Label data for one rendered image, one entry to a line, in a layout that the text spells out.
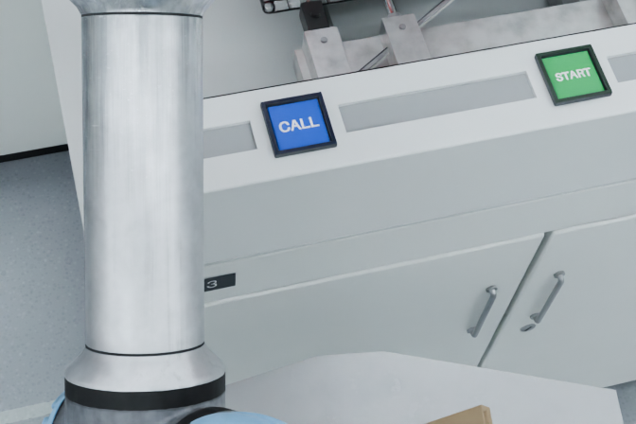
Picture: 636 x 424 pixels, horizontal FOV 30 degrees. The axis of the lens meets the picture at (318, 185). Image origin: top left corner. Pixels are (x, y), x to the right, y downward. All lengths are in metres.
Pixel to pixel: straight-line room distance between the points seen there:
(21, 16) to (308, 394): 0.88
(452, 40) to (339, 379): 0.37
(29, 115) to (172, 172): 1.18
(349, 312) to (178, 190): 0.53
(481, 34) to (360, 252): 0.25
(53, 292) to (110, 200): 1.22
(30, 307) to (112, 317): 1.20
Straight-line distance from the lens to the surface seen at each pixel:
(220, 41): 1.27
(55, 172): 2.15
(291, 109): 1.05
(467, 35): 1.23
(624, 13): 1.25
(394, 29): 1.18
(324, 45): 1.16
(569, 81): 1.11
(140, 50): 0.82
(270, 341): 1.35
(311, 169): 1.02
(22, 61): 1.87
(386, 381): 1.10
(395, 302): 1.34
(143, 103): 0.82
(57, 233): 2.09
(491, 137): 1.06
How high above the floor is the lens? 1.84
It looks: 60 degrees down
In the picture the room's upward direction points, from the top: 8 degrees clockwise
